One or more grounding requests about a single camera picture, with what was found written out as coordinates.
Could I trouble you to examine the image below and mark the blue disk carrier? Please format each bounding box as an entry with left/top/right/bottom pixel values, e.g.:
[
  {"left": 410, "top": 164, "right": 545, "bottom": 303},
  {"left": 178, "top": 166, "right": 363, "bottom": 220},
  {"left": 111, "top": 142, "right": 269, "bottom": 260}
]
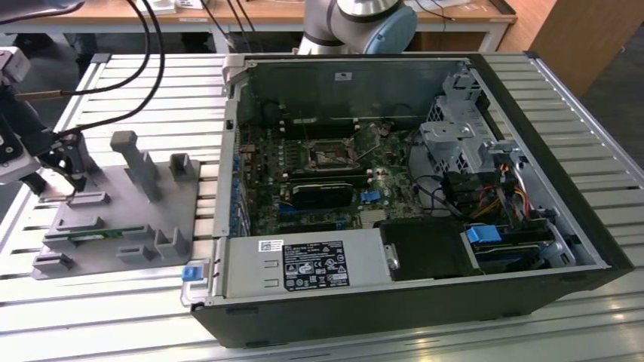
[{"left": 466, "top": 225, "right": 505, "bottom": 250}]

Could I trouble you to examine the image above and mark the green RAM stick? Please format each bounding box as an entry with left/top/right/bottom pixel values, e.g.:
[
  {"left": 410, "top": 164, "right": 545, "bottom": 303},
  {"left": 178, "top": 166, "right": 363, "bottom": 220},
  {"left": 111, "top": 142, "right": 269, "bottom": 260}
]
[{"left": 67, "top": 227, "right": 126, "bottom": 241}]

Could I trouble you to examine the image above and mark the coloured power wire bundle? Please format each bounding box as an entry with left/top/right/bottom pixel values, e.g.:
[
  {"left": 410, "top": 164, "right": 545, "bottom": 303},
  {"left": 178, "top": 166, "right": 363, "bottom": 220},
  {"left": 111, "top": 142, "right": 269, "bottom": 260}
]
[{"left": 473, "top": 161, "right": 535, "bottom": 227}]

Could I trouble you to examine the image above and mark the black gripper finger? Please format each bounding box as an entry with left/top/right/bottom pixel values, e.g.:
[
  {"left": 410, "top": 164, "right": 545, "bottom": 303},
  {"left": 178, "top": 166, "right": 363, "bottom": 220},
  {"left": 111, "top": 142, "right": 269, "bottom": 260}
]
[
  {"left": 23, "top": 169, "right": 49, "bottom": 197},
  {"left": 38, "top": 130, "right": 98, "bottom": 196}
]

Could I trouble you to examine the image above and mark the black graphics card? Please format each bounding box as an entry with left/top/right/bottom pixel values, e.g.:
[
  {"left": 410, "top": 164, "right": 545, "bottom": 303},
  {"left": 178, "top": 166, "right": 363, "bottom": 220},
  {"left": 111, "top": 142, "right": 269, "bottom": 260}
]
[{"left": 290, "top": 182, "right": 355, "bottom": 211}]

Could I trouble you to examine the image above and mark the silver disk bay cage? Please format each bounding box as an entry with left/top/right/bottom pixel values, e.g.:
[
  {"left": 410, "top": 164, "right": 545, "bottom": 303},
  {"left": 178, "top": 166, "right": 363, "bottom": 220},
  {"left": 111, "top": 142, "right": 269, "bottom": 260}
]
[{"left": 419, "top": 71, "right": 510, "bottom": 189}]

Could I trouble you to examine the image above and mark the grey parts rack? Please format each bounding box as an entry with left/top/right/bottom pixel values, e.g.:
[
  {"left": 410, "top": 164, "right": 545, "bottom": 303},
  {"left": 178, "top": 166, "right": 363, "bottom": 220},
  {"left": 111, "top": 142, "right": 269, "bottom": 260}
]
[{"left": 30, "top": 130, "right": 203, "bottom": 281}]

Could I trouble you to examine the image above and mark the black looped wire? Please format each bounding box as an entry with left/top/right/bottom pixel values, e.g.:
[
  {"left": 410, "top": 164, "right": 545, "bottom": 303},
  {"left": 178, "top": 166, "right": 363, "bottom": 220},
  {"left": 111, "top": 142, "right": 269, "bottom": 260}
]
[{"left": 410, "top": 173, "right": 454, "bottom": 219}]

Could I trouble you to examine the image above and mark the small silver heat sink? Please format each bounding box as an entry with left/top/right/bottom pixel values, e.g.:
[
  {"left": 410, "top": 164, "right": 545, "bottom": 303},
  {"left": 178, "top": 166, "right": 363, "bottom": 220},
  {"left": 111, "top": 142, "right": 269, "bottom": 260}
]
[{"left": 361, "top": 210, "right": 390, "bottom": 228}]

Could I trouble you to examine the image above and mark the thick black cable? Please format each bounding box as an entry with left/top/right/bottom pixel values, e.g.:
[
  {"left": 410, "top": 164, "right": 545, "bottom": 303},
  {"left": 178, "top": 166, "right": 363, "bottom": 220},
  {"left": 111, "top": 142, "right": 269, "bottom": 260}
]
[
  {"left": 53, "top": 0, "right": 171, "bottom": 136},
  {"left": 15, "top": 0, "right": 154, "bottom": 101}
]

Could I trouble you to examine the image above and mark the CPU socket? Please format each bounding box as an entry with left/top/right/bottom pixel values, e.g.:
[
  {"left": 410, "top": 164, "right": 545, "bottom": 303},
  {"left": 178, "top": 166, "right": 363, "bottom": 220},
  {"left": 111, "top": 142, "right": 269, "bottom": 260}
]
[{"left": 307, "top": 140, "right": 365, "bottom": 170}]

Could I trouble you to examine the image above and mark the grey camera box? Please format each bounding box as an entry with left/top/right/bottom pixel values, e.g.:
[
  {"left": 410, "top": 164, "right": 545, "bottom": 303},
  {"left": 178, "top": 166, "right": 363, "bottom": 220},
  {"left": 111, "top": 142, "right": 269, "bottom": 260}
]
[{"left": 0, "top": 48, "right": 33, "bottom": 84}]

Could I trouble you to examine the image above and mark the silver square CPU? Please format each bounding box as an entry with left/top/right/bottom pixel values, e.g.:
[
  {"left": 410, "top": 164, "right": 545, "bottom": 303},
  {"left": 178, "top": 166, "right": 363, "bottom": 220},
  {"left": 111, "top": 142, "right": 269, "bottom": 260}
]
[{"left": 43, "top": 175, "right": 78, "bottom": 198}]

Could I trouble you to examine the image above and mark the white camera box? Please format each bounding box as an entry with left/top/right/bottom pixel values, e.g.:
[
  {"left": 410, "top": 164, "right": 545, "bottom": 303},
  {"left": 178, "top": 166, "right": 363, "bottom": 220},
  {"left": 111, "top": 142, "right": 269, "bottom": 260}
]
[{"left": 0, "top": 126, "right": 43, "bottom": 186}]

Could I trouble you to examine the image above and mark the blue case latch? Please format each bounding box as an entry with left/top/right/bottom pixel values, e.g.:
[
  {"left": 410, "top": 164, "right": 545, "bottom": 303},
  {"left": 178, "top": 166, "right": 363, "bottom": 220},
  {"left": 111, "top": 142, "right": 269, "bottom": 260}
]
[{"left": 183, "top": 265, "right": 211, "bottom": 284}]

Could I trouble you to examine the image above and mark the black flat drive box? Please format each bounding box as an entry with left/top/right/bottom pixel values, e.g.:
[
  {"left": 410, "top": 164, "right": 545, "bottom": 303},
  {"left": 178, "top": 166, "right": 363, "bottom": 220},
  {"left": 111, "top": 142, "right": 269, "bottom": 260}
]
[{"left": 378, "top": 219, "right": 482, "bottom": 283}]

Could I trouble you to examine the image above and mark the silver labelled power supply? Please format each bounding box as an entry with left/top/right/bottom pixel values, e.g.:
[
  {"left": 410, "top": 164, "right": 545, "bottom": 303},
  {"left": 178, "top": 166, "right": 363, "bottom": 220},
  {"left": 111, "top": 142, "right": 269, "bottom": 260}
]
[{"left": 214, "top": 229, "right": 399, "bottom": 301}]

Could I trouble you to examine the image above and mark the long wooden desk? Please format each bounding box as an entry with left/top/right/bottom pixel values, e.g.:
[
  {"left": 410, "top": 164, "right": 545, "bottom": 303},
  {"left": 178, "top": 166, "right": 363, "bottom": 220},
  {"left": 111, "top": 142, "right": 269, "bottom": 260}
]
[{"left": 0, "top": 0, "right": 519, "bottom": 54}]

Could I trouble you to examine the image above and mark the wooden cabinet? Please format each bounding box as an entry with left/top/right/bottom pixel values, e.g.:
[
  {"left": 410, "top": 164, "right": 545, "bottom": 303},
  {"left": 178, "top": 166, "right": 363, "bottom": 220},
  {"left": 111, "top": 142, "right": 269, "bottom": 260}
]
[{"left": 495, "top": 0, "right": 644, "bottom": 100}]

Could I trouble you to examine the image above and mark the black open PC case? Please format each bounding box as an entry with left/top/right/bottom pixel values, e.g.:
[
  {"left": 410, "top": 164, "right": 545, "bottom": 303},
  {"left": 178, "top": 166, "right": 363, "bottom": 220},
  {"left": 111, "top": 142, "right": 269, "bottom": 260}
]
[{"left": 179, "top": 52, "right": 634, "bottom": 350}]

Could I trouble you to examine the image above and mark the green motherboard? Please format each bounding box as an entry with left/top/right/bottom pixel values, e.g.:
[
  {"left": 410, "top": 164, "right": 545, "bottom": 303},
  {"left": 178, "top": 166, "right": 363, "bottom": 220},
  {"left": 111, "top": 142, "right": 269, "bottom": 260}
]
[{"left": 237, "top": 120, "right": 429, "bottom": 237}]

